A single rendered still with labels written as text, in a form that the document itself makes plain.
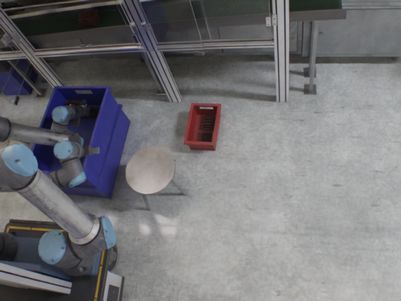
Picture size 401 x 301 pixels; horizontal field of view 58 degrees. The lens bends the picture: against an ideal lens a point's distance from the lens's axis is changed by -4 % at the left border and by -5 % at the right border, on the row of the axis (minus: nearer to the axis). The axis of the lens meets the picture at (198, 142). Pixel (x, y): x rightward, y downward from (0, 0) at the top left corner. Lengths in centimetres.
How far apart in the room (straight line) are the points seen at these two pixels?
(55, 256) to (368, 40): 216
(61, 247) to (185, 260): 80
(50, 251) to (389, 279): 171
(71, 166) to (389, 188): 175
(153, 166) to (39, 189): 96
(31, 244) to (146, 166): 76
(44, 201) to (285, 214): 137
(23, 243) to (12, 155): 99
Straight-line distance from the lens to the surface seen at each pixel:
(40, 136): 204
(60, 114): 228
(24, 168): 132
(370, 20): 248
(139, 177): 223
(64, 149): 186
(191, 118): 247
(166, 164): 221
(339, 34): 254
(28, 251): 221
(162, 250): 232
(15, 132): 194
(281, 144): 244
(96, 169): 233
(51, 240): 181
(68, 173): 186
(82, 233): 168
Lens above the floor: 218
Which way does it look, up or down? 61 degrees down
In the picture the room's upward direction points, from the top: 24 degrees counter-clockwise
